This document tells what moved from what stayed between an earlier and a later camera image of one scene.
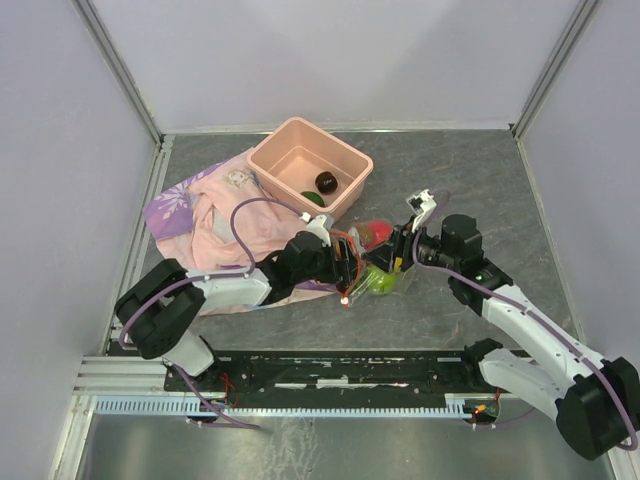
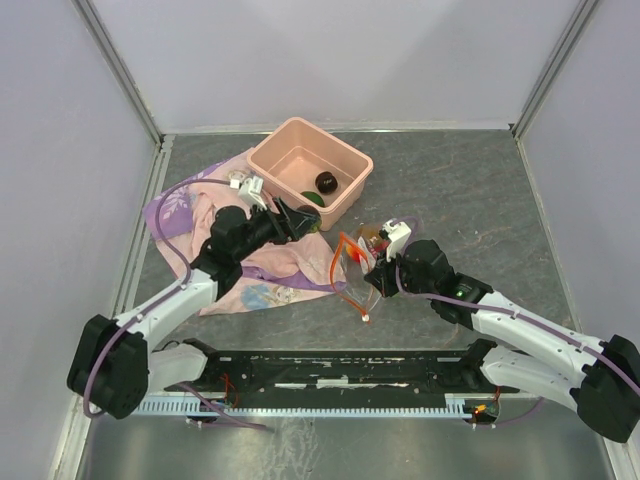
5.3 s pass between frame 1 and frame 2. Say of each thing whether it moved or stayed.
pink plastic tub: stayed
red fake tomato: moved
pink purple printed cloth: stayed
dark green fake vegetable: stayed
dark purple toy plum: stayed
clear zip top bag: moved
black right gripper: moved
